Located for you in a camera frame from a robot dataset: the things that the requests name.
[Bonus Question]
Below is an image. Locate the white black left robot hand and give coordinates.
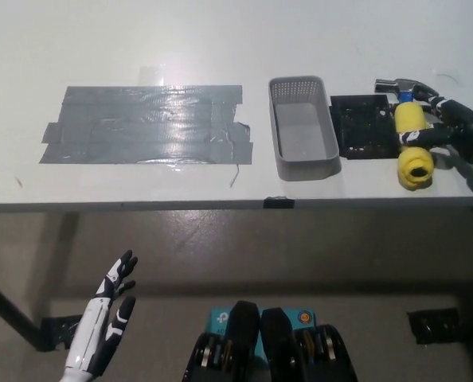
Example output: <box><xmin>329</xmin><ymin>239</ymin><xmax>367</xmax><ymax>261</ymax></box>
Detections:
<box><xmin>63</xmin><ymin>249</ymin><xmax>139</xmax><ymax>382</ymax></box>

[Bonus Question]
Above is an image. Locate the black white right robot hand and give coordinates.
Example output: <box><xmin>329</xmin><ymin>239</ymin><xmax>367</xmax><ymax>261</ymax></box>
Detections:
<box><xmin>397</xmin><ymin>85</ymin><xmax>473</xmax><ymax>164</ymax></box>

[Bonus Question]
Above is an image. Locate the blue hammer with yellow sponge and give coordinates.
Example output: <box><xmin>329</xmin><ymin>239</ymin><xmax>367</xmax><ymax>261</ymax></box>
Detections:
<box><xmin>374</xmin><ymin>77</ymin><xmax>437</xmax><ymax>191</ymax></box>

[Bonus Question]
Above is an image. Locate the black robot torso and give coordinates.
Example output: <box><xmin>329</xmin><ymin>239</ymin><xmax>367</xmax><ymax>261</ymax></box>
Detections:
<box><xmin>182</xmin><ymin>300</ymin><xmax>357</xmax><ymax>382</ymax></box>

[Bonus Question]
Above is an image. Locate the teal router box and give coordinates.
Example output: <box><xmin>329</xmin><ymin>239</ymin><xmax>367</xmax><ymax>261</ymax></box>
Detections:
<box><xmin>208</xmin><ymin>306</ymin><xmax>318</xmax><ymax>361</ymax></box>

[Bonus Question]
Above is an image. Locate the grey plastic perforated basket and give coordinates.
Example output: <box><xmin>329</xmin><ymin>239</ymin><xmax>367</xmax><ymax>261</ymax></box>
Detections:
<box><xmin>267</xmin><ymin>74</ymin><xmax>341</xmax><ymax>182</ymax></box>

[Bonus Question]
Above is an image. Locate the small black tape strip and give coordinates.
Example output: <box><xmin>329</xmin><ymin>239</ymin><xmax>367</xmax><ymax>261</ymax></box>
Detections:
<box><xmin>262</xmin><ymin>195</ymin><xmax>295</xmax><ymax>210</ymax></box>

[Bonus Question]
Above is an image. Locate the grey duct tape patch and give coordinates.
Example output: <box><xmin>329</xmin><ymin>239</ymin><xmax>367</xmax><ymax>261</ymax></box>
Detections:
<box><xmin>37</xmin><ymin>84</ymin><xmax>253</xmax><ymax>166</ymax></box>

